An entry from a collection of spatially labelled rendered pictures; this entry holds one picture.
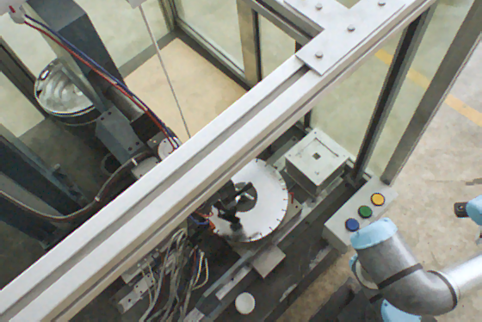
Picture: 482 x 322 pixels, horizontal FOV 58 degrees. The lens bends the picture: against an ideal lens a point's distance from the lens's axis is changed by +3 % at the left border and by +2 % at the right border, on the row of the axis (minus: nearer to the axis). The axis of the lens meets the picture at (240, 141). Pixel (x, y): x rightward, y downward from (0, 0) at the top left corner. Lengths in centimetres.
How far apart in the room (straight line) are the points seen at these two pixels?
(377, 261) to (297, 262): 66
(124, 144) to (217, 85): 106
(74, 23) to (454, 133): 240
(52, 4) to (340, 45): 78
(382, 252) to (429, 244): 155
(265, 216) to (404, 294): 62
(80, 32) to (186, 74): 111
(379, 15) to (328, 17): 6
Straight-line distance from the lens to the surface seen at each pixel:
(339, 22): 51
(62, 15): 109
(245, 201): 155
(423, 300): 110
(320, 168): 168
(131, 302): 176
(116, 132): 110
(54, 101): 185
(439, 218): 270
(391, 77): 122
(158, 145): 97
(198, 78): 211
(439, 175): 280
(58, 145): 214
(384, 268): 109
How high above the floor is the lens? 242
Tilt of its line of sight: 61 degrees down
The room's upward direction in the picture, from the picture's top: 10 degrees counter-clockwise
